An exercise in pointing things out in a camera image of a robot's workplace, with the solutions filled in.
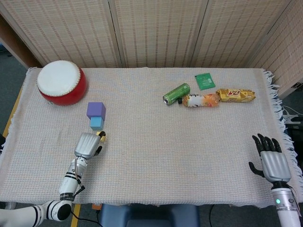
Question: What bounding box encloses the light blue cube block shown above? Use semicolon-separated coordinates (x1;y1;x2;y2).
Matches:
89;116;105;131

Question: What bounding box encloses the white cable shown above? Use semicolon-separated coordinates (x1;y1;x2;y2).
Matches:
283;105;303;123

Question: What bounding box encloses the black floor cable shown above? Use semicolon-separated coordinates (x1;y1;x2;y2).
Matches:
70;208;101;224

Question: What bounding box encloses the green drink can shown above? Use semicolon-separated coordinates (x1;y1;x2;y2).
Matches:
162;83;191;106

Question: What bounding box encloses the red drum white skin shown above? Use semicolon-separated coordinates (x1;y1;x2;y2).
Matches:
36;60;89;106

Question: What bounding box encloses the orange juice bottle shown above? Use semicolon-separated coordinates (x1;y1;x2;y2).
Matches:
178;93;221;109

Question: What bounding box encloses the beige woven tablecloth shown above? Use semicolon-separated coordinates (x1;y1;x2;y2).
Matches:
0;67;303;209

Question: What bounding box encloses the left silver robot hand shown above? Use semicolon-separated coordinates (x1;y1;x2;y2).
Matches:
74;131;107;158

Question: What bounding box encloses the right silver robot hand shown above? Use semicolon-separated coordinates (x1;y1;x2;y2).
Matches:
248;133;292;183

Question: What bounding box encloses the green sachet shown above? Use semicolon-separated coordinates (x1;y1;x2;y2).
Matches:
195;73;216;91

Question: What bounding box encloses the woven folding screen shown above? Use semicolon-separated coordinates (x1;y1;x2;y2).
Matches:
0;0;303;99

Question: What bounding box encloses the large purple foam cube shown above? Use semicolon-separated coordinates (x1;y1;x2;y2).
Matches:
86;102;107;121

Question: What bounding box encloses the yellow biscuit pack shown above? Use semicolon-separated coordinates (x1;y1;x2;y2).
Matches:
215;88;257;103

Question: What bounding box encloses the blue seat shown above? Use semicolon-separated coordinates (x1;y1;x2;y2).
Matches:
98;203;201;227

